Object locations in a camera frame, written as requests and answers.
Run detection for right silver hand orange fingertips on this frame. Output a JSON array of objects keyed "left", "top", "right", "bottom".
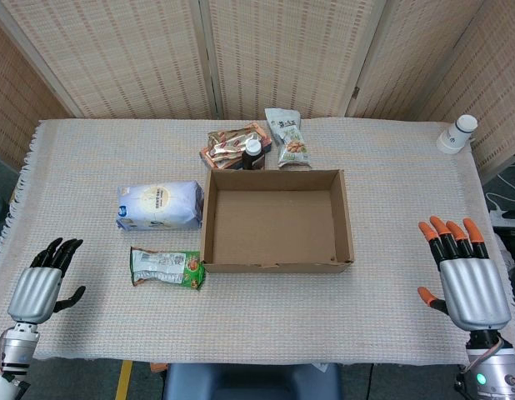
[{"left": 417, "top": 215, "right": 513, "bottom": 331}]

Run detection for pale blue tissue pack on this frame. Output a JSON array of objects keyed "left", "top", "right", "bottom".
[{"left": 116, "top": 180, "right": 205, "bottom": 232}]

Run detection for woven folding screen panel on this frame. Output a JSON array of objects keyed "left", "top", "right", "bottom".
[
  {"left": 415, "top": 0, "right": 515, "bottom": 184},
  {"left": 198, "top": 0, "right": 393, "bottom": 120},
  {"left": 0, "top": 16, "right": 72, "bottom": 172},
  {"left": 0, "top": 0, "right": 223, "bottom": 120},
  {"left": 344, "top": 0, "right": 488, "bottom": 122}
]

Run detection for beige woven tablecloth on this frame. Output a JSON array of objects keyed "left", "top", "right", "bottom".
[{"left": 0, "top": 118, "right": 515, "bottom": 364}]

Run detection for white power cable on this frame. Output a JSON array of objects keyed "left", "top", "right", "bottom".
[{"left": 484, "top": 154, "right": 515, "bottom": 214}]

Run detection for gold and orange snack packets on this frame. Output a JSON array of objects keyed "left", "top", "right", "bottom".
[{"left": 199, "top": 121, "right": 273, "bottom": 171}]

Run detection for brown bottle white cap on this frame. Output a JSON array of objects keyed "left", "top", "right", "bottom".
[{"left": 242, "top": 139, "right": 266, "bottom": 171}]

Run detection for white power strip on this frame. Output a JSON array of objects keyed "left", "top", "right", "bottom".
[{"left": 488, "top": 207, "right": 515, "bottom": 228}]

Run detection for open brown cardboard box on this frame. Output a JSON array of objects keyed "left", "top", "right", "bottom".
[{"left": 199, "top": 168, "right": 356, "bottom": 274}]

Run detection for green snack packet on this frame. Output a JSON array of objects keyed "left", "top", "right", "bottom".
[{"left": 130, "top": 246, "right": 207, "bottom": 292}]

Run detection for dark blue seat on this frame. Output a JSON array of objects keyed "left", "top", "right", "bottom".
[{"left": 162, "top": 362, "right": 343, "bottom": 400}]

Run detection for grey almond snack bag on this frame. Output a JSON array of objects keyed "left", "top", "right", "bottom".
[{"left": 264, "top": 107, "right": 313, "bottom": 169}]

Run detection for left silver hand black fingers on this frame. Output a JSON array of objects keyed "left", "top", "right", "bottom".
[{"left": 7, "top": 237, "right": 87, "bottom": 325}]

